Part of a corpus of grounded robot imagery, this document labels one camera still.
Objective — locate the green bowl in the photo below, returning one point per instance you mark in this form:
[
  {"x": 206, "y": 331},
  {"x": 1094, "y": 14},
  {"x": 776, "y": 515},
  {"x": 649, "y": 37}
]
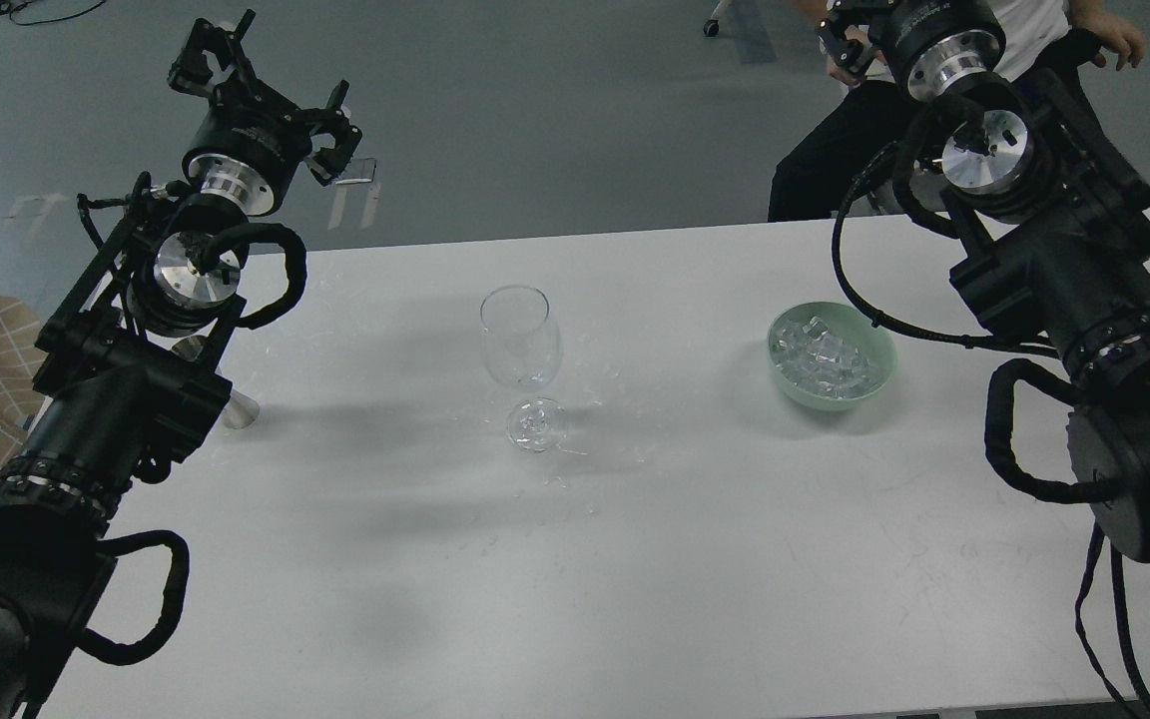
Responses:
[{"x": 855, "y": 328}]

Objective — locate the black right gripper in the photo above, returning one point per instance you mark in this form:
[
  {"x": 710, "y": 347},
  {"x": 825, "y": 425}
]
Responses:
[{"x": 929, "y": 45}]

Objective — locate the person's hand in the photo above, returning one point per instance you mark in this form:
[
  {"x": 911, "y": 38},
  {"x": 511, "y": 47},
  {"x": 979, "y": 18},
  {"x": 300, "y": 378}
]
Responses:
[{"x": 1115, "y": 33}]

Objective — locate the clear wine glass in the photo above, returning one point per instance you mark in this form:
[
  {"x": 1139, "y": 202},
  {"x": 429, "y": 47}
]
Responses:
[{"x": 522, "y": 351}]

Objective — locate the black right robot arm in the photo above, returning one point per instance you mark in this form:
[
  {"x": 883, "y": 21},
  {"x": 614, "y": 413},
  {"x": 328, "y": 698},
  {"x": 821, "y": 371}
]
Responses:
[{"x": 1052, "y": 220}]

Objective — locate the steel cocktail jigger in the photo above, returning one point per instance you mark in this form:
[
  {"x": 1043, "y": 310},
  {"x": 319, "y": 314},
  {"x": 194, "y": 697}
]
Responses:
[{"x": 241, "y": 410}]

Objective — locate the clear ice cubes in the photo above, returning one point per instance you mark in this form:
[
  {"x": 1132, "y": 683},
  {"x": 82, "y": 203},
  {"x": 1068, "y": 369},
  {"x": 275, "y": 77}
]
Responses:
[{"x": 814, "y": 358}]

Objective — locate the seated person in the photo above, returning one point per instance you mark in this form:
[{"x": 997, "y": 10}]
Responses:
[{"x": 810, "y": 181}]

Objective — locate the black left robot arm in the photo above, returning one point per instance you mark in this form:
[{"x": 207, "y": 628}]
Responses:
[{"x": 131, "y": 367}]

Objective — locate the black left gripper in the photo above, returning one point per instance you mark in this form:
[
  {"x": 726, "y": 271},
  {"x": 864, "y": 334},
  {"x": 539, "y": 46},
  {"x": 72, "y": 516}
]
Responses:
[{"x": 253, "y": 138}]

